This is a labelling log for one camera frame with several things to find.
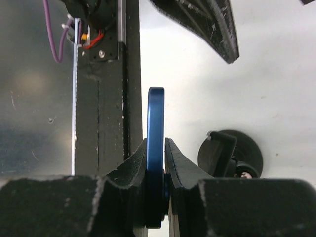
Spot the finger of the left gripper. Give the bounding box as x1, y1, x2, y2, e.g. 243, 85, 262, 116
151, 0, 239, 64

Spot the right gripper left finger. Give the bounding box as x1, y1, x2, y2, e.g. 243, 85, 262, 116
0, 141, 148, 237

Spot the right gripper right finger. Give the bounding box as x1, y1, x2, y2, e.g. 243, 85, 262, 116
165, 139, 316, 237

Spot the black round base stand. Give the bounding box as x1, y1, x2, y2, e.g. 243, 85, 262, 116
197, 129, 264, 178

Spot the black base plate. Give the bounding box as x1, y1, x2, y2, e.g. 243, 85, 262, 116
75, 0, 143, 175

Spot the grey slotted cable duct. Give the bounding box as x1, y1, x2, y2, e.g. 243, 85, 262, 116
71, 18, 80, 176

